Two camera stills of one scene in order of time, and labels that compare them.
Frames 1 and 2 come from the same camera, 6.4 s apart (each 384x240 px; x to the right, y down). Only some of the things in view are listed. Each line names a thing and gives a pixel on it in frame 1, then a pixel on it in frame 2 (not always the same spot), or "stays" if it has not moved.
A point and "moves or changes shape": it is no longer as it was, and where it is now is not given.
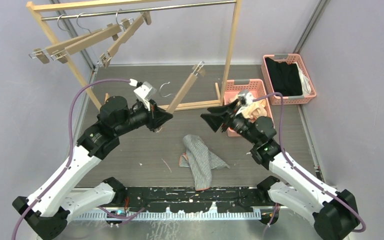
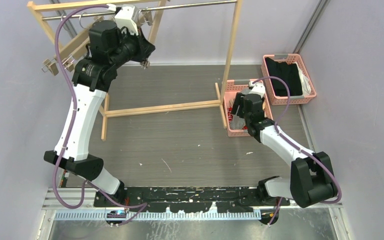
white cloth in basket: (305, 82) stays
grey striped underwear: (200, 161) moves or changes shape
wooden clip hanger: (198, 70) to (145, 17)
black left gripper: (156, 116) to (144, 47)
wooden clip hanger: (58, 50) to (74, 52)
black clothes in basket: (285, 78) stays
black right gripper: (215, 120) to (239, 100)
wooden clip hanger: (129, 31) moves or changes shape
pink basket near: (256, 89) stays
